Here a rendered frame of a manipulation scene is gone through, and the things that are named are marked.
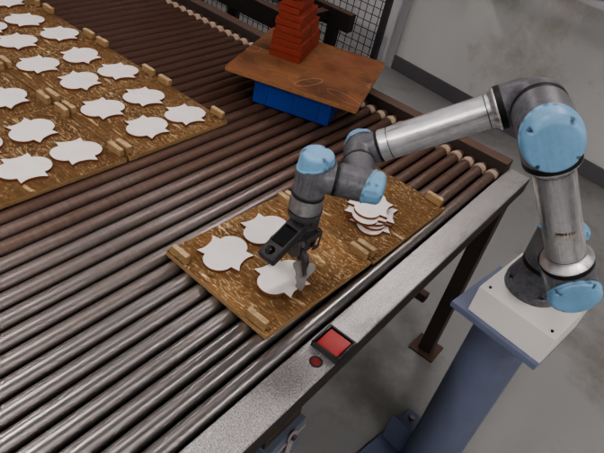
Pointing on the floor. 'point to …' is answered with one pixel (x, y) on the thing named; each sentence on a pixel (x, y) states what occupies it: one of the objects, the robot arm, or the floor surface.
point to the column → (457, 391)
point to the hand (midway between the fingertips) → (281, 277)
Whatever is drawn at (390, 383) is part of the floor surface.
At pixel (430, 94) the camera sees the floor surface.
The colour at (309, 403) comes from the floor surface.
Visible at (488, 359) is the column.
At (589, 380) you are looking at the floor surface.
